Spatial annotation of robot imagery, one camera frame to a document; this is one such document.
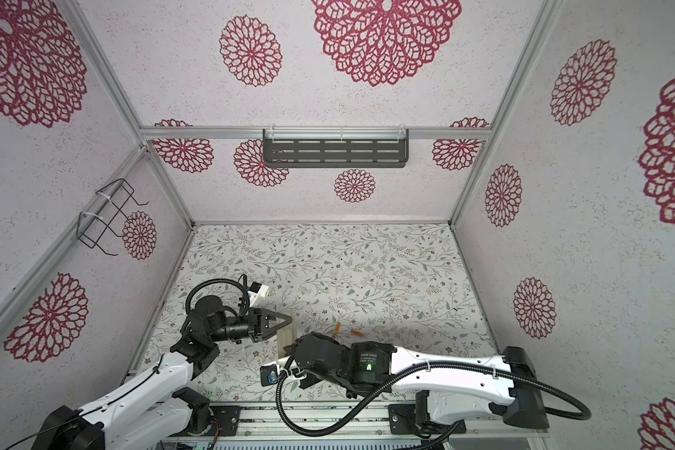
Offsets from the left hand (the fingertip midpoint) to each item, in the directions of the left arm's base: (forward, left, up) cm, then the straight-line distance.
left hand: (290, 327), depth 70 cm
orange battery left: (+9, -12, -20) cm, 25 cm away
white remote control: (-2, +1, +1) cm, 3 cm away
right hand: (-5, 0, +3) cm, 6 cm away
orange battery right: (+6, -18, -20) cm, 28 cm away
